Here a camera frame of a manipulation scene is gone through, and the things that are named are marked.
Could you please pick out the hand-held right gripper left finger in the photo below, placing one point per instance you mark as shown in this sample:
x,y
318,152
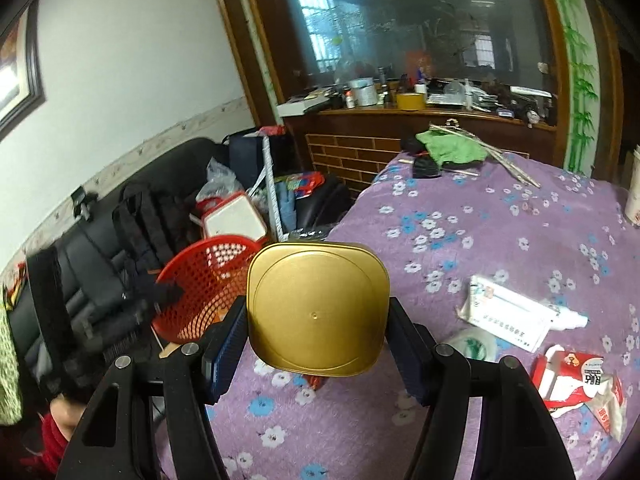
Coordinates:
x,y
225,355

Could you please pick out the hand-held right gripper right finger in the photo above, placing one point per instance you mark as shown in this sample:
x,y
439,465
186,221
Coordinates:
x,y
410,355

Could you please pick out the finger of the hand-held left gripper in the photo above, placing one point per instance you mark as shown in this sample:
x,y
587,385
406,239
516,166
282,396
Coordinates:
x,y
165,292

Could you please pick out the red plastic basket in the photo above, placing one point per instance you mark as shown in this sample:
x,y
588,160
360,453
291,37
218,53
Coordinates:
x,y
200,280

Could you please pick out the gold tin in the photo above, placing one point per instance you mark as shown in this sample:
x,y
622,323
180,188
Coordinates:
x,y
315,310

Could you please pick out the white grey medicine box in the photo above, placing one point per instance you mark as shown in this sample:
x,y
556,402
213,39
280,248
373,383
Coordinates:
x,y
500,310

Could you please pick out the red white torn carton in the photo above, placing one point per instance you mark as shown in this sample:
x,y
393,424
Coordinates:
x,y
565,380

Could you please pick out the white spray bottle red label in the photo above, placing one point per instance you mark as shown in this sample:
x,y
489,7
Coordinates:
x,y
570,319

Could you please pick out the person's left forearm red sleeve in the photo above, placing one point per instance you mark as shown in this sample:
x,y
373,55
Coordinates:
x,y
45,442

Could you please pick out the person's left hand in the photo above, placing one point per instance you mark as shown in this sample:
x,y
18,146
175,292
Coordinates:
x,y
65,412

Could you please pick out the black backpack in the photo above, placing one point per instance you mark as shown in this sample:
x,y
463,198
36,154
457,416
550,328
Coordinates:
x,y
150,220

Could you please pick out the black leather sofa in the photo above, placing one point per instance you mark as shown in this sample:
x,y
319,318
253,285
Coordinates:
x,y
90,240

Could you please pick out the green patterned cloth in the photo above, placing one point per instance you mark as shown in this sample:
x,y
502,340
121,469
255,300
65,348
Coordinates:
x,y
7,360

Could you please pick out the white box red rim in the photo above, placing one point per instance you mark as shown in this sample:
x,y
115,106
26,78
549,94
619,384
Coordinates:
x,y
232,220

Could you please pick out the clear plastic bag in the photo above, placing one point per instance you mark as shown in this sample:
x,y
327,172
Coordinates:
x,y
220,180

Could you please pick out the blue denim cloth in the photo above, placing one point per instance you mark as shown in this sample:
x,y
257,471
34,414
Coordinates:
x,y
287,207

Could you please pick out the white slender pole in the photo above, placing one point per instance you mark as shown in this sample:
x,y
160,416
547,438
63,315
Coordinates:
x,y
272,185

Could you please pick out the navy blue bag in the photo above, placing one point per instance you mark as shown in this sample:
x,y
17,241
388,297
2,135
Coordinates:
x,y
245,155

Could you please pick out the red blue bag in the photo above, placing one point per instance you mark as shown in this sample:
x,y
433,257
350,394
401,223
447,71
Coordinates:
x,y
302,182

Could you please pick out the black pouch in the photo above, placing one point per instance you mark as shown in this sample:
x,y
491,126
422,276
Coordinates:
x,y
425,167

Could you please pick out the wooden counter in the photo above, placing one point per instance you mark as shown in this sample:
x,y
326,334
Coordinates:
x,y
350,155

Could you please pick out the bundle of thin silver sticks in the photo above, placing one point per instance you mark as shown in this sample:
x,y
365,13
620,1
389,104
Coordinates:
x,y
515,167

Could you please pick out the white flat box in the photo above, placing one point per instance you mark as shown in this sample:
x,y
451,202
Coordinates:
x,y
295,108

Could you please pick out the dark framed picture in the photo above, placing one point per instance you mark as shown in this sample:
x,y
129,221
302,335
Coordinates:
x,y
20,75

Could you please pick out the silver metal can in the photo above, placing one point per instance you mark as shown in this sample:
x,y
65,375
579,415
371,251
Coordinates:
x,y
362,92

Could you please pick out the white cartoon print cup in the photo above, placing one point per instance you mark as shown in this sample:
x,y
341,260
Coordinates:
x,y
634,190

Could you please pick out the bamboo painted pillar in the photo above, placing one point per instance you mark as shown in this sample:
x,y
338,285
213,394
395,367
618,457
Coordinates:
x,y
580,85

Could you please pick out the wood framed glass partition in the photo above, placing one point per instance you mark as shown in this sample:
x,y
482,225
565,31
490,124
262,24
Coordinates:
x,y
400,25

